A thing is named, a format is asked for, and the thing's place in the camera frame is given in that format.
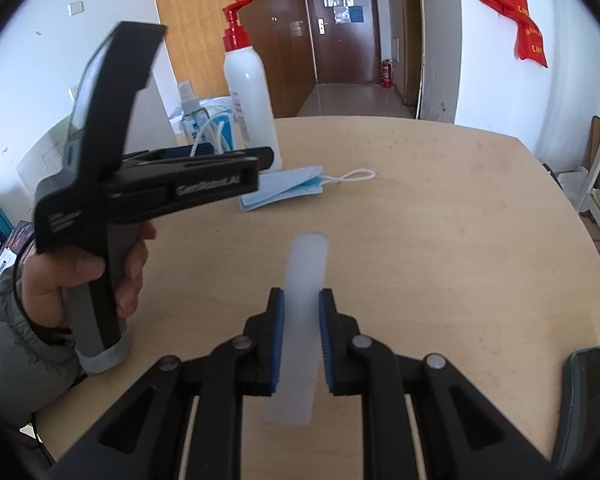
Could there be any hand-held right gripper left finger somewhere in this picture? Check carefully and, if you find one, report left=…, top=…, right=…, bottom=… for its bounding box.
left=47, top=287, right=286, bottom=480

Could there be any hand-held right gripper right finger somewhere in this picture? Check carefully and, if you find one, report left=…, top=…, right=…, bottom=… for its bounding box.
left=318, top=287, right=561, bottom=480

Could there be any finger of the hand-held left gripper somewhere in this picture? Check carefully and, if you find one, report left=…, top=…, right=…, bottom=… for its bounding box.
left=122, top=146, right=274, bottom=171

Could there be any translucent white plastic strip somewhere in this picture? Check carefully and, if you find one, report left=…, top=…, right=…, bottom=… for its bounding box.
left=264, top=232, right=328, bottom=427

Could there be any blue face mask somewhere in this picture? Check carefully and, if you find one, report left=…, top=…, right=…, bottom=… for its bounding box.
left=239, top=165, right=377, bottom=212

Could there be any person's left forearm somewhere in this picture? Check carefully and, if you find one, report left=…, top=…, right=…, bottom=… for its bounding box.
left=0, top=270, right=81, bottom=426

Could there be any person's left hand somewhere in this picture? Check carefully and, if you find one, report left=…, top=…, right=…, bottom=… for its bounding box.
left=21, top=220, right=158, bottom=333

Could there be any clear spray bottle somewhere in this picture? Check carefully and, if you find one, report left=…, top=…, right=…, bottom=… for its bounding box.
left=176, top=80, right=216, bottom=148

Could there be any light blue cloth pile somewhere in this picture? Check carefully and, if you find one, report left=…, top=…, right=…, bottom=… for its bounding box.
left=169, top=95, right=234, bottom=133

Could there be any white bottle with red pump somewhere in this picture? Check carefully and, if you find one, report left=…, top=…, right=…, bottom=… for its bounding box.
left=222, top=0, right=283, bottom=173

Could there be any wooden wardrobe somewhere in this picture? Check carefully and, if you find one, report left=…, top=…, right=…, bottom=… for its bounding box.
left=149, top=0, right=313, bottom=118

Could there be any dark brown entry door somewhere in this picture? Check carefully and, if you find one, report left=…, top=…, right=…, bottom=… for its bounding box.
left=302, top=0, right=382, bottom=86

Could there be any dark chair back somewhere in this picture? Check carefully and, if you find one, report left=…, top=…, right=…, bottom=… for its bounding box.
left=550, top=346, right=600, bottom=471

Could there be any brown leaning board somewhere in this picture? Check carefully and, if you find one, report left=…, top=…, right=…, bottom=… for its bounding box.
left=587, top=116, right=600, bottom=162

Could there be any white cord loop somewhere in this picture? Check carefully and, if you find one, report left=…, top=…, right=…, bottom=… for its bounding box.
left=190, top=119, right=234, bottom=157

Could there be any brown side door frame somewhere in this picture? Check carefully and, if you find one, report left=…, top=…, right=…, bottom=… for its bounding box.
left=397, top=0, right=426, bottom=107

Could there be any white metal bunk bed frame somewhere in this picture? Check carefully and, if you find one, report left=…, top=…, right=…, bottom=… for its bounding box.
left=577, top=57, right=600, bottom=261

